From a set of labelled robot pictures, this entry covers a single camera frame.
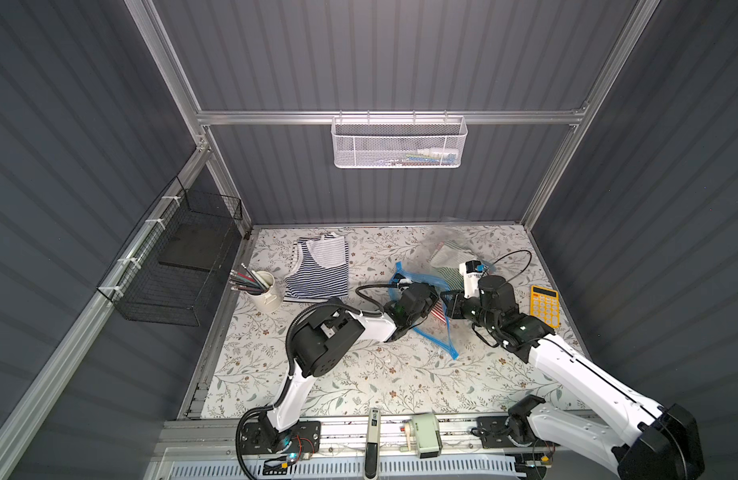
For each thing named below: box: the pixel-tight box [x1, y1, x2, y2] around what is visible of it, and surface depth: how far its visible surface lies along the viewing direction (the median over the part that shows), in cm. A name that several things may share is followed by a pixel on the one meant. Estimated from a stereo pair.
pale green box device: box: [412, 413, 443, 459], surface depth 72 cm
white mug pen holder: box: [248, 274, 284, 312], surface depth 93 cm
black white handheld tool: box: [364, 408, 381, 480], surface depth 70 cm
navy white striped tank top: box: [283, 233, 349, 302], surface depth 107 cm
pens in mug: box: [229, 263, 270, 294], surface depth 93 cm
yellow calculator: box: [530, 285, 561, 328], surface depth 98 cm
